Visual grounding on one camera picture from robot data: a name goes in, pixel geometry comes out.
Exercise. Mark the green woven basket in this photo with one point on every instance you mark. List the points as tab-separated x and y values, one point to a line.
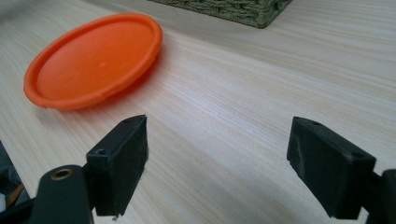
236	9

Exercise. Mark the orange plastic plate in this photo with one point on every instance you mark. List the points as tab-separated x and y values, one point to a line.
93	62

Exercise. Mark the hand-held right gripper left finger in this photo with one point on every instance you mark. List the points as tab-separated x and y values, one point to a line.
116	174

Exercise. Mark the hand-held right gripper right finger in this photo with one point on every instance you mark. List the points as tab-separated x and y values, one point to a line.
330	168

